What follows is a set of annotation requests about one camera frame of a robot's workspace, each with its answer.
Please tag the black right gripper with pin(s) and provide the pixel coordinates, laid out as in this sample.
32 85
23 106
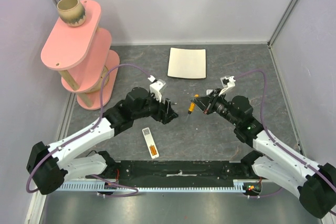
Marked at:
208 104

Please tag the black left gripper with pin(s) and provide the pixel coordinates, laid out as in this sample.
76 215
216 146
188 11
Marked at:
161 112

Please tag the black remote control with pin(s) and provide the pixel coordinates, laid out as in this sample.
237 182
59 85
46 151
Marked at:
167 112

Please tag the orange handle screwdriver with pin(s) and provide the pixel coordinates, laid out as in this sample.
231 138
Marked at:
190 109

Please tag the white remote control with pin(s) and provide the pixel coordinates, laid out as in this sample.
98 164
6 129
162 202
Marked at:
149 141

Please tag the orange battery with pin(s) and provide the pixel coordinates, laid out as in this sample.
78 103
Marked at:
153 150

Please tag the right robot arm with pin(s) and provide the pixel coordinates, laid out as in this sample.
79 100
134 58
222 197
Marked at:
312 183

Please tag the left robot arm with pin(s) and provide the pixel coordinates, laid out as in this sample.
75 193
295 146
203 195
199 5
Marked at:
49 166

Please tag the small white box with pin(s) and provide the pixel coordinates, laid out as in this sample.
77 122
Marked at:
209 92

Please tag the white square plate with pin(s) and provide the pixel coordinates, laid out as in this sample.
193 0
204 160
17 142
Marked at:
187 63

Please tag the beige cup on lower shelf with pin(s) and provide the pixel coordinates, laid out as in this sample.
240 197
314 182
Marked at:
104 78

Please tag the pink three tier shelf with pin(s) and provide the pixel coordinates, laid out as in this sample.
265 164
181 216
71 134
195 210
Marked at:
79 55

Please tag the beige ceramic mug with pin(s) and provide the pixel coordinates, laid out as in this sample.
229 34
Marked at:
71 12

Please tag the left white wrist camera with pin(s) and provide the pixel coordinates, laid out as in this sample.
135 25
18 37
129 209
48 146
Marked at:
156 88

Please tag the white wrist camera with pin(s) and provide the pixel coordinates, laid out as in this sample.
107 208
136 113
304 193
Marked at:
228 82
156 88

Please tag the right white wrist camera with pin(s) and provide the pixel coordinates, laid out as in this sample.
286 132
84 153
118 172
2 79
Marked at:
228 82

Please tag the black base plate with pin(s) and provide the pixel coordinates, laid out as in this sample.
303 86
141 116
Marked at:
178 173

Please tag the light blue cable duct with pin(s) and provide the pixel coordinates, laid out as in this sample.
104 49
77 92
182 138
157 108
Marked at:
235 186

